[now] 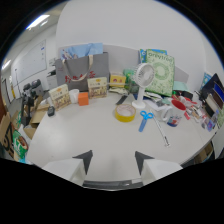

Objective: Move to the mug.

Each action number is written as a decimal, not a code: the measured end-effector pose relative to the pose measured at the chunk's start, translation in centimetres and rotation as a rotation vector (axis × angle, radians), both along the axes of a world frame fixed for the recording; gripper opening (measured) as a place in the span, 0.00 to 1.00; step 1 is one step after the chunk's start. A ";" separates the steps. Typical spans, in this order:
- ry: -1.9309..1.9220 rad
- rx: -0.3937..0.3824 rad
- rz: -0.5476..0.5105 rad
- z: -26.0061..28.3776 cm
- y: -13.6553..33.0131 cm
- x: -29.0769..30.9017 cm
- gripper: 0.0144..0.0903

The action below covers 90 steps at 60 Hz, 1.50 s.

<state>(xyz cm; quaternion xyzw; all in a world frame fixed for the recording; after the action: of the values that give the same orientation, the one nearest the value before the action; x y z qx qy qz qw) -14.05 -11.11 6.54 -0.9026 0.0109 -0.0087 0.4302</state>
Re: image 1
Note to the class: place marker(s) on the brown cardboard box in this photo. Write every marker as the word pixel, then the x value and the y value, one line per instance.
pixel 37 115

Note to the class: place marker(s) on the white desk fan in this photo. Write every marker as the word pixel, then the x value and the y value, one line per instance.
pixel 143 83

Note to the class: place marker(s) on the white paper cup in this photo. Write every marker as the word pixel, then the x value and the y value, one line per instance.
pixel 74 95

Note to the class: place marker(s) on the black remote control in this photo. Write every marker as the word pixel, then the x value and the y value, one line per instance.
pixel 121 99

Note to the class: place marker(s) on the white mug red interior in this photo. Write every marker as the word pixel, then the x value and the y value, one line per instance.
pixel 174 114

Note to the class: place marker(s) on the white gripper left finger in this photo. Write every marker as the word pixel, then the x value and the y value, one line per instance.
pixel 68 168

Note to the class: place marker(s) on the white ruler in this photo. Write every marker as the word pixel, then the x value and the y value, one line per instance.
pixel 161 128

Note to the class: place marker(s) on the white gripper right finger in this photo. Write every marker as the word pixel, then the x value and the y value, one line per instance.
pixel 156 168

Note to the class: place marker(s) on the black office chair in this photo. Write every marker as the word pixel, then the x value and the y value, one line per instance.
pixel 31 93

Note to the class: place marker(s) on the green snack packet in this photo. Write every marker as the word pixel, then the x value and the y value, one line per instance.
pixel 130 78

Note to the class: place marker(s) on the grey tote bag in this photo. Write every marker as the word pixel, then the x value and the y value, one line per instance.
pixel 82 70

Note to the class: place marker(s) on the beige printed tea box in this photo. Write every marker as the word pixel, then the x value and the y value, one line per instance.
pixel 60 96
pixel 97 87

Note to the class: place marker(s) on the yellow tape roll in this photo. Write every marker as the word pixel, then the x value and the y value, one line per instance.
pixel 125 112

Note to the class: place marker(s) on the yellow small box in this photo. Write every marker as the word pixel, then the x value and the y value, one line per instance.
pixel 117 80

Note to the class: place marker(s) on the whiteboard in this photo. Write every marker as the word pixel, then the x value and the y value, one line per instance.
pixel 30 63

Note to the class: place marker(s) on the blue paper bag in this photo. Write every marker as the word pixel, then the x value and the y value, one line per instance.
pixel 82 51

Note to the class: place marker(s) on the orange small box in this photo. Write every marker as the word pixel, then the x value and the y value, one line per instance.
pixel 83 99

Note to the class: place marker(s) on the black file organizer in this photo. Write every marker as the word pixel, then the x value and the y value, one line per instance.
pixel 213 93

